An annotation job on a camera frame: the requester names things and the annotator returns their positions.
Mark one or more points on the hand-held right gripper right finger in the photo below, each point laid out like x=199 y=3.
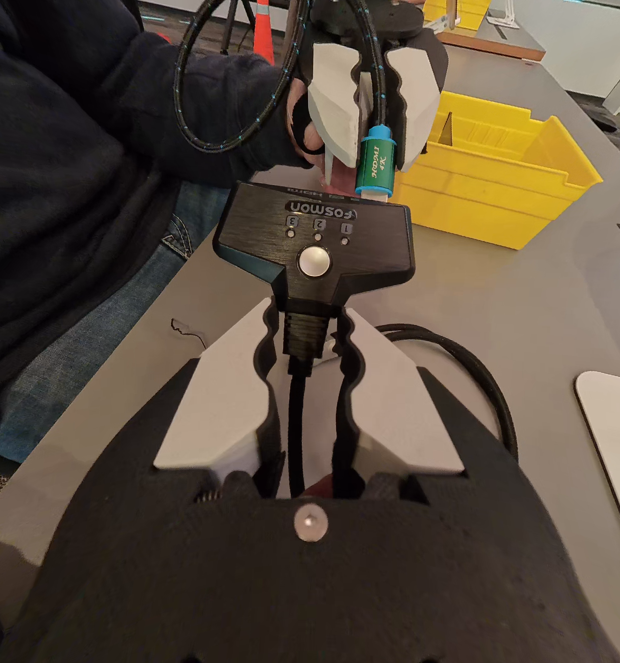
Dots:
x=408 y=419

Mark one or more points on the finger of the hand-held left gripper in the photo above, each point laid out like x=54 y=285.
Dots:
x=335 y=98
x=421 y=98

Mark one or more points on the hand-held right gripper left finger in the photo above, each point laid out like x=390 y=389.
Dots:
x=211 y=414

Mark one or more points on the small yellow bin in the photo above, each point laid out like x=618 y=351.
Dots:
x=460 y=13

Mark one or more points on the wooden side table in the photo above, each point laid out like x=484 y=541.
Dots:
x=496 y=46

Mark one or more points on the thin black thread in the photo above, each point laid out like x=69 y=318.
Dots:
x=177 y=327

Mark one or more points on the orange traffic cone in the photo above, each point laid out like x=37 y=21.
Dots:
x=264 y=36

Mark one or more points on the yellow plastic bin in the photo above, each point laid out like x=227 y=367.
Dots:
x=496 y=176

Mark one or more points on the white board stand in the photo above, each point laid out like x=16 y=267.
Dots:
x=615 y=440

